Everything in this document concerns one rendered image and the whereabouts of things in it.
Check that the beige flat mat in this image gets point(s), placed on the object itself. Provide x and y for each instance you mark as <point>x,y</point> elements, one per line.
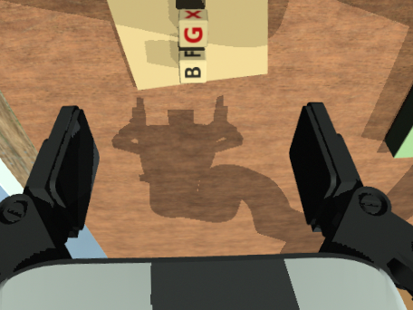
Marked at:
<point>148,30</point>

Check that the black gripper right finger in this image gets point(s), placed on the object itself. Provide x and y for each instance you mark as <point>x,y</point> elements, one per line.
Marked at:
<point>333,198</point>

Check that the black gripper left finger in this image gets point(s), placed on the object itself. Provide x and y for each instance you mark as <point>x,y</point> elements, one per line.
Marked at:
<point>55,199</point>

